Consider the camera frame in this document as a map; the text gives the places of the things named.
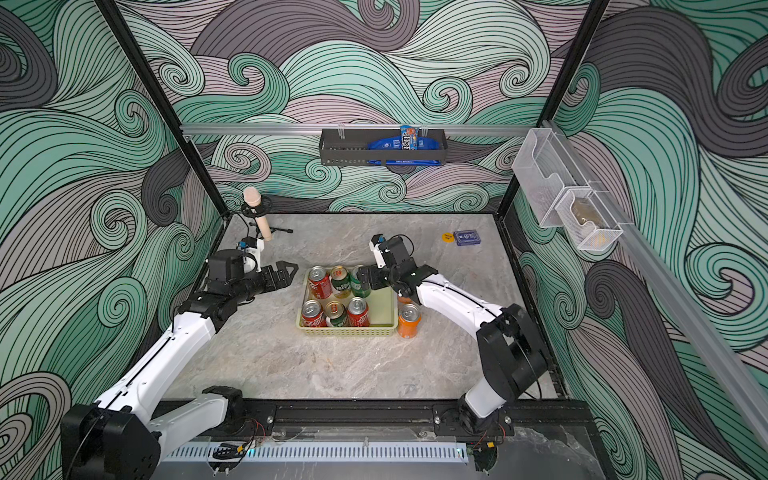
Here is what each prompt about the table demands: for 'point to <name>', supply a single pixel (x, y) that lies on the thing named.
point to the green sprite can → (356, 284)
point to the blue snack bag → (394, 143)
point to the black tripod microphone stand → (263, 208)
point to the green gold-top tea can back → (341, 282)
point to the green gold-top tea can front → (335, 314)
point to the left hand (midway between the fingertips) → (284, 266)
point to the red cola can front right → (358, 313)
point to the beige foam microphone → (252, 197)
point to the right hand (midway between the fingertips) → (374, 270)
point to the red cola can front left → (312, 315)
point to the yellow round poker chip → (448, 237)
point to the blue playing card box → (467, 237)
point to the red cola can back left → (320, 282)
